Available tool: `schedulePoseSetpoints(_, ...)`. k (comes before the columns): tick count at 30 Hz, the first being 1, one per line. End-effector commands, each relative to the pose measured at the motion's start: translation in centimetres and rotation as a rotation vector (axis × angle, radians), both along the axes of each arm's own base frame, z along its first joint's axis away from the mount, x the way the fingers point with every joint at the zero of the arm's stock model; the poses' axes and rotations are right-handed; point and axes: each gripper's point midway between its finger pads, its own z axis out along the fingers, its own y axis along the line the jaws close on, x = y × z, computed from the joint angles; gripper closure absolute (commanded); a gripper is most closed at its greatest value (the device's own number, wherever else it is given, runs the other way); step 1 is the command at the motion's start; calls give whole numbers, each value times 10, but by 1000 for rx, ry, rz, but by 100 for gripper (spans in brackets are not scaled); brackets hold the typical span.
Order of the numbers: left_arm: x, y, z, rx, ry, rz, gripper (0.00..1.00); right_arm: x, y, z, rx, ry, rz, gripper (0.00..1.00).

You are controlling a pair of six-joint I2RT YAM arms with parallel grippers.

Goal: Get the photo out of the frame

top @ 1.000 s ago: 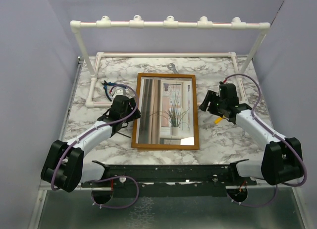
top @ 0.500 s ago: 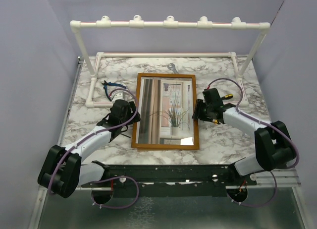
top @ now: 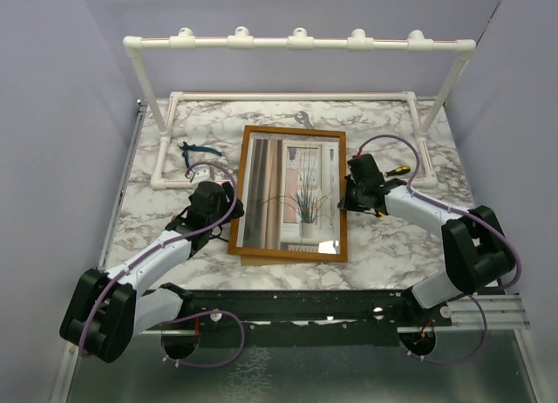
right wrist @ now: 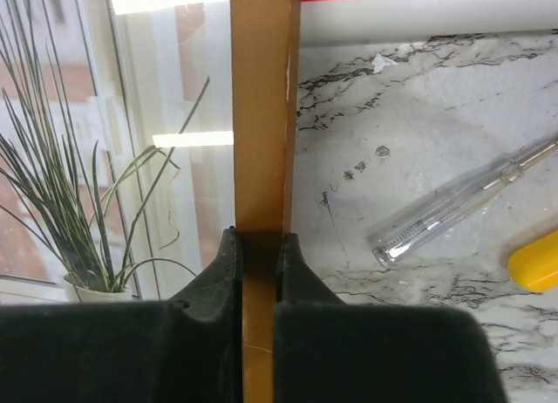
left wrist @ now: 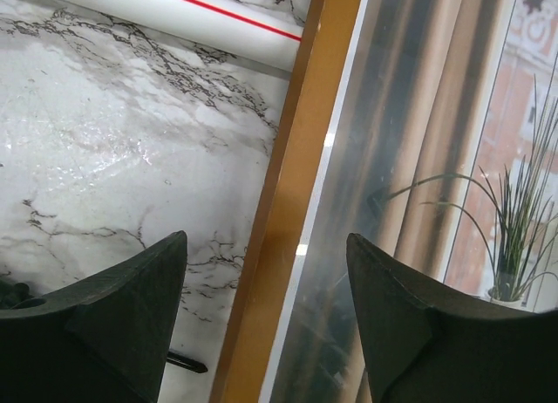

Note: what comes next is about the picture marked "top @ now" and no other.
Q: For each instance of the silver open-end wrench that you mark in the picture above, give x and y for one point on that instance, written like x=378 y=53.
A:
x=303 y=118

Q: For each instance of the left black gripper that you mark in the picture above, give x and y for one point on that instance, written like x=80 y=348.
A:
x=230 y=195

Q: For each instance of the blue handled pliers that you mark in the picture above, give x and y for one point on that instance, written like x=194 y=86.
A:
x=187 y=149

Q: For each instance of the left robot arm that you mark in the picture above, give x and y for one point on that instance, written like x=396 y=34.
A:
x=109 y=307

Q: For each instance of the plant window photo print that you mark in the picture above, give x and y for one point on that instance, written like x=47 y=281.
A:
x=292 y=193

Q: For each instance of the white PVC pipe rack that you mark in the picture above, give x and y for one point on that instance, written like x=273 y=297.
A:
x=299 y=40

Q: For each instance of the yellow black screwdriver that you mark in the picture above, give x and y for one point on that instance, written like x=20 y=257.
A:
x=399 y=171

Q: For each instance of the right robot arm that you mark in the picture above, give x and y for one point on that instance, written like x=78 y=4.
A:
x=475 y=250

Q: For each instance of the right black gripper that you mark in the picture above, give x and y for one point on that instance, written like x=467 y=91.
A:
x=350 y=204

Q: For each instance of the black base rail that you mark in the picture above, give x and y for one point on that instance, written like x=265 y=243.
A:
x=300 y=318

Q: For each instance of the aluminium extrusion rail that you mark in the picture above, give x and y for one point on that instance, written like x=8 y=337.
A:
x=502 y=312

